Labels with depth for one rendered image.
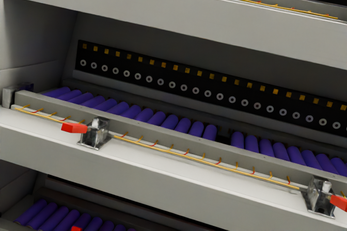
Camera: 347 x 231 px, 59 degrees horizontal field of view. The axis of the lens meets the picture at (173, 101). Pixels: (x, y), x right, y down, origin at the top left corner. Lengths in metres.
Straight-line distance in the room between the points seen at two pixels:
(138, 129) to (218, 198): 0.13
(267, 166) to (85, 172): 0.22
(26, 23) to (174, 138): 0.27
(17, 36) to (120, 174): 0.25
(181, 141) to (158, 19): 0.15
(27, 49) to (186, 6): 0.26
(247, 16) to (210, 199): 0.20
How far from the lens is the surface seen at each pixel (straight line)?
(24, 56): 0.51
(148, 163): 0.36
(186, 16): 0.36
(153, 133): 0.39
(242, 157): 0.39
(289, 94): 0.51
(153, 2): 0.37
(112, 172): 0.37
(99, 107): 0.45
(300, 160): 0.44
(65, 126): 0.32
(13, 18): 0.48
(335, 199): 0.33
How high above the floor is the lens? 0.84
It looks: level
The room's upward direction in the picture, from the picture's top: 14 degrees clockwise
